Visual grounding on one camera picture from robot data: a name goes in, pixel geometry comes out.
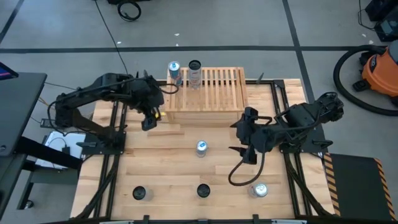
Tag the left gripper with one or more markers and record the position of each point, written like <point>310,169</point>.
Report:
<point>147,93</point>

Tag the black desk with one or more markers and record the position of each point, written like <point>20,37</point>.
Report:
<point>18,109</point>

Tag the wooden slatted shelf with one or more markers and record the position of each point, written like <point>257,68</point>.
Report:
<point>227,107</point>

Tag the white paper sheets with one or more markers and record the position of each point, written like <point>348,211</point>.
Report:
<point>74,138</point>

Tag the silver Diet Coke can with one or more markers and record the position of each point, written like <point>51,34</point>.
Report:
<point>258,189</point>

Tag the black equipment case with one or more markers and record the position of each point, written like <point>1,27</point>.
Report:
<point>385,28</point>

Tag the black power adapter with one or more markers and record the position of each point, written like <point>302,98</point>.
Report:
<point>66,150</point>

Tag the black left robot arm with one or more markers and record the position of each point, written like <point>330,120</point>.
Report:
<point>93,90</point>

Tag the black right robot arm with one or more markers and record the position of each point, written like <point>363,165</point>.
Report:
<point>304,116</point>

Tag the Celsius Peach Vibe can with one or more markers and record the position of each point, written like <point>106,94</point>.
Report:
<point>195,73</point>
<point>203,190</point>

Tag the dark laptop screen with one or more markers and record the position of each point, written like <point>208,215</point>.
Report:
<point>6,72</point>

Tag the blue silver Red Bull can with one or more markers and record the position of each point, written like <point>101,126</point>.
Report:
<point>201,147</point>
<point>174,70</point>

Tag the black hazard-striped mat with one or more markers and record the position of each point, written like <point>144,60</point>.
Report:
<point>354,186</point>

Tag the black aluminium table frame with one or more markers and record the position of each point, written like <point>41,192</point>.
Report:
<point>267,83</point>

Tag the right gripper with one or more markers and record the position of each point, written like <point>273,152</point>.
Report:
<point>253,137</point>

